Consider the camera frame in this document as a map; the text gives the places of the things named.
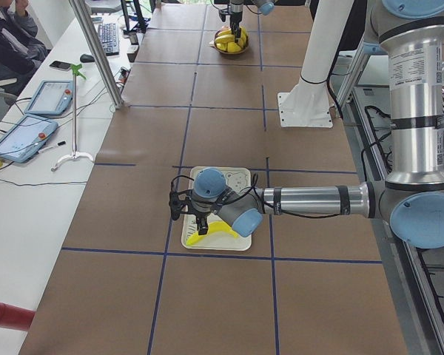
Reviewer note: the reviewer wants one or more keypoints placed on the blue teach pendant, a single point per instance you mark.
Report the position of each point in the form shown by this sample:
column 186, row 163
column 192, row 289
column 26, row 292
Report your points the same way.
column 24, row 140
column 51, row 98

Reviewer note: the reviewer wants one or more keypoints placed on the black smartphone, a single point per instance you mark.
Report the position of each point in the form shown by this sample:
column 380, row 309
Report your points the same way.
column 60, row 65

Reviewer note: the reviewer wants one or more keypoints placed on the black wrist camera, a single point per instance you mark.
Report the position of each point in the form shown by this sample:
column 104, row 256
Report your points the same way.
column 177, row 204

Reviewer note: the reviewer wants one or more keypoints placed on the deep yellow banana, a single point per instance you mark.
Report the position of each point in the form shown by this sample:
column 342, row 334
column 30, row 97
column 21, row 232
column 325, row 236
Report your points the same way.
column 244, row 39

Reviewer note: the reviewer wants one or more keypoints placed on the black keyboard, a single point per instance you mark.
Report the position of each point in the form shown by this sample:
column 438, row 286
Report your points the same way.
column 109, row 38

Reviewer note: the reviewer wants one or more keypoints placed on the near blue teach pendant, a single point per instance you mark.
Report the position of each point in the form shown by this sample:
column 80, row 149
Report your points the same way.
column 24, row 140

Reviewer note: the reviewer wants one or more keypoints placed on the black marker pen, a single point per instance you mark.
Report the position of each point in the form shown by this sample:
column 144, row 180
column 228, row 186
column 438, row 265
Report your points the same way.
column 61, row 143

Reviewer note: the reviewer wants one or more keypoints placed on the seated person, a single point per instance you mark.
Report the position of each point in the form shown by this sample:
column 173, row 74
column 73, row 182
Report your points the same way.
column 21, row 53

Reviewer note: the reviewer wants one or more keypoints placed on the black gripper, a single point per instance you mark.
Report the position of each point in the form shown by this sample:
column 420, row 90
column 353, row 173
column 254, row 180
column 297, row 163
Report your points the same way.
column 236, row 17
column 200, row 215

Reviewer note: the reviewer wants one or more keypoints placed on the white stand with green clip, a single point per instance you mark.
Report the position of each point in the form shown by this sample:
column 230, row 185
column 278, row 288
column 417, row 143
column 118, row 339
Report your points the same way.
column 75, row 154

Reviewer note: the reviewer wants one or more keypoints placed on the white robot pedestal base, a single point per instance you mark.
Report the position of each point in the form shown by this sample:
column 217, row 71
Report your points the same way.
column 307, row 104

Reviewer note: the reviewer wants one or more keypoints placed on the long yellow banana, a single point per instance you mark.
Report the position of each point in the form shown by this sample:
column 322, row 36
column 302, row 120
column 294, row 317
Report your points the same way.
column 224, row 37

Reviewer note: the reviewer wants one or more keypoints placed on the white rectangular bear tray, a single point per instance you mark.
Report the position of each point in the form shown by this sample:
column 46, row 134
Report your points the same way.
column 230, row 189

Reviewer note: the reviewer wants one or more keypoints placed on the far blue teach pendant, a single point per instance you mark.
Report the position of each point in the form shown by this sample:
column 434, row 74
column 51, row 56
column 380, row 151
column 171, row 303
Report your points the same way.
column 51, row 98

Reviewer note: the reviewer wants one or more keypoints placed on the brown wicker fruit basket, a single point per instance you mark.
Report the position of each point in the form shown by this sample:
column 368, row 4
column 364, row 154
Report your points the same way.
column 222, row 47

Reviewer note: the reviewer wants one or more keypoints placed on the black computer mouse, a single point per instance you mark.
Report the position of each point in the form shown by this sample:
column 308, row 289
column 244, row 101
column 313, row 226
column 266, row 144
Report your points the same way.
column 86, row 58

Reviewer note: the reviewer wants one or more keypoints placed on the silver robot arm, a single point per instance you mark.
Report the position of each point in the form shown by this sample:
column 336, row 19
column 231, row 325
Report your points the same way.
column 265, row 7
column 411, row 198

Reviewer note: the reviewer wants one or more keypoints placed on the aluminium frame post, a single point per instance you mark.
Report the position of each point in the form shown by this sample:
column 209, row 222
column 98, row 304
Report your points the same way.
column 90, row 33

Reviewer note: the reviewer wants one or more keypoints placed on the bright yellow-green banana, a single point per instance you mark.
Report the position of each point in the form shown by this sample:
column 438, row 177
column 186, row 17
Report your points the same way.
column 216, row 227

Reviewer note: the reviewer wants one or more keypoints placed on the red cylinder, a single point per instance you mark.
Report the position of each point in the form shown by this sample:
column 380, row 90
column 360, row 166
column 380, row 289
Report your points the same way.
column 15, row 318

